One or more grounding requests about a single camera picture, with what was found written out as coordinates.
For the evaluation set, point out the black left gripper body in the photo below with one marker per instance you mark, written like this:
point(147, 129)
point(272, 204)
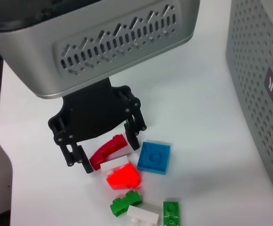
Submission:
point(93, 113)

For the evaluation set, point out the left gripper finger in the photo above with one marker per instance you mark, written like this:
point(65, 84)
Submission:
point(79, 157)
point(134, 139)

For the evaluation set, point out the grey-green perforated storage bin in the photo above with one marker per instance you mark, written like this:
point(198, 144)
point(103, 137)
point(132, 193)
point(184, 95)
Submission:
point(256, 94)

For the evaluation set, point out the red curved building brick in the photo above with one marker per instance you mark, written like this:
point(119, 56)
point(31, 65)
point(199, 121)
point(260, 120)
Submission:
point(108, 148)

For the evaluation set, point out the blue flat building brick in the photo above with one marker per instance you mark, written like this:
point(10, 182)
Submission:
point(154, 159)

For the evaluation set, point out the white and red building brick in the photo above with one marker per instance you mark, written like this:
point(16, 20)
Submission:
point(115, 163)

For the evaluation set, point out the orange-red sloped building brick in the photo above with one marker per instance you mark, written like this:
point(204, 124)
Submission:
point(124, 179)

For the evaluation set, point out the green stepped building brick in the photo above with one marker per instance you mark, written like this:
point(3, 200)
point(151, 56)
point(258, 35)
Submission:
point(124, 203)

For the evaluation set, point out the dark green building brick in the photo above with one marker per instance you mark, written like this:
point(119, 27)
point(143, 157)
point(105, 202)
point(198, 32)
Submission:
point(171, 212)

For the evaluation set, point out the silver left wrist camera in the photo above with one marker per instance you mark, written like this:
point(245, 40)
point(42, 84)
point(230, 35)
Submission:
point(79, 47)

